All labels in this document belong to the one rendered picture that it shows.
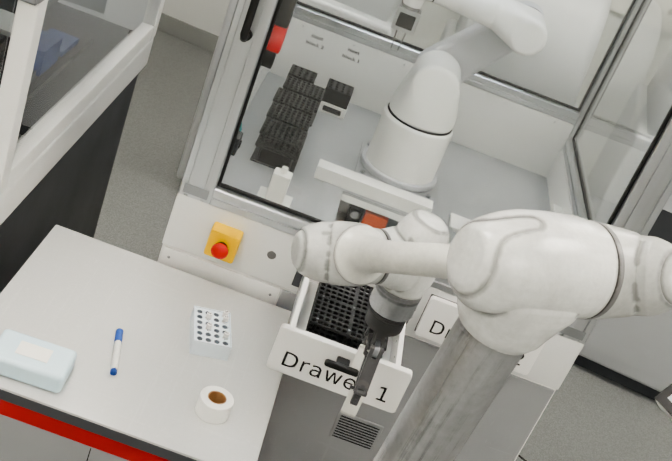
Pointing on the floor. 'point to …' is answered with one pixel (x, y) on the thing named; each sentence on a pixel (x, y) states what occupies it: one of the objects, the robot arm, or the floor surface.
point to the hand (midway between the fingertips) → (353, 388)
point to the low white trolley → (132, 360)
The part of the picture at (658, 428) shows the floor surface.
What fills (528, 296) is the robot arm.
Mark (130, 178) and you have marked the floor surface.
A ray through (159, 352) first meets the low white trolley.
